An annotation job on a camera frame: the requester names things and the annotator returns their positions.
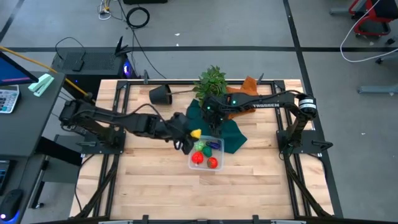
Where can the black computer mouse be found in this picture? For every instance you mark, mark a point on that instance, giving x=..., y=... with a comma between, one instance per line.
x=10, y=203

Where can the yellow toy lemon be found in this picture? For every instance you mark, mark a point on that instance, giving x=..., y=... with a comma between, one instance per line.
x=196, y=133

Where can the dark green toy pepper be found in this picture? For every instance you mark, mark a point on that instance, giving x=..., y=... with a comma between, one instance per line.
x=207, y=152

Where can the black computer tower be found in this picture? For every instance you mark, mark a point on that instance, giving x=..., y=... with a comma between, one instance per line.
x=93, y=65

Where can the dark green cloth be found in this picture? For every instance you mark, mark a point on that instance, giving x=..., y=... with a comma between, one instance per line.
x=234, y=137

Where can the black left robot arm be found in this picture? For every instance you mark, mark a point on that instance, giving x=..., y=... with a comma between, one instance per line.
x=124, y=121

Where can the purple toy eggplant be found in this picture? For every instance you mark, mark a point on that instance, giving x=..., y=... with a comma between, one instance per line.
x=214, y=145

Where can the red toy tomato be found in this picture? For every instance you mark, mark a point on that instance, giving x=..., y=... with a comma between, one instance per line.
x=212, y=163

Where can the black plant pot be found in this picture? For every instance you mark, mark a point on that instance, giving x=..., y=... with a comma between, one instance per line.
x=160, y=95

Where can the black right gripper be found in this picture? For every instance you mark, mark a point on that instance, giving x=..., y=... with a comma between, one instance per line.
x=214, y=115

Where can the grey calculator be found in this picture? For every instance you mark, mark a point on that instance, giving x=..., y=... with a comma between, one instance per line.
x=7, y=99

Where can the black metal table frame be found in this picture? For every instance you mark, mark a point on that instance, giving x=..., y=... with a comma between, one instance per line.
x=292, y=186

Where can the orange cloth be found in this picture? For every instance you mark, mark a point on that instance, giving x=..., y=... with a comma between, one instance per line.
x=248, y=87

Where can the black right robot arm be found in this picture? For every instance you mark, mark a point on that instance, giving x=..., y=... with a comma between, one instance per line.
x=267, y=102

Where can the light green toy cabbage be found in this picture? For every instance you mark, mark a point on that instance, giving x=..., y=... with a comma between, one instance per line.
x=199, y=146

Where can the computer monitor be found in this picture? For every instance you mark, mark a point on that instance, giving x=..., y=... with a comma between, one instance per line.
x=12, y=73

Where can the red and black chair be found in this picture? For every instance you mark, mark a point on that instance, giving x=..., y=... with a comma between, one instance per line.
x=373, y=18

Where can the green leafy plant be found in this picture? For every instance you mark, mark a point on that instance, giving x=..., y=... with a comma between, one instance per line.
x=211, y=82

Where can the clear plastic tupperware container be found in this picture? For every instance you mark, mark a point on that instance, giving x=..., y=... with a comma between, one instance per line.
x=219, y=155

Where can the black desk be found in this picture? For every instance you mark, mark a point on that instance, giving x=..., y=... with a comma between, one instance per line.
x=28, y=124

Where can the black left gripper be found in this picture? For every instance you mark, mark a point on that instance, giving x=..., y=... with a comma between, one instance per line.
x=179, y=127

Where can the mint green stapler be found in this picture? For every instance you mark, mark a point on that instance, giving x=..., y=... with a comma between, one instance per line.
x=41, y=84

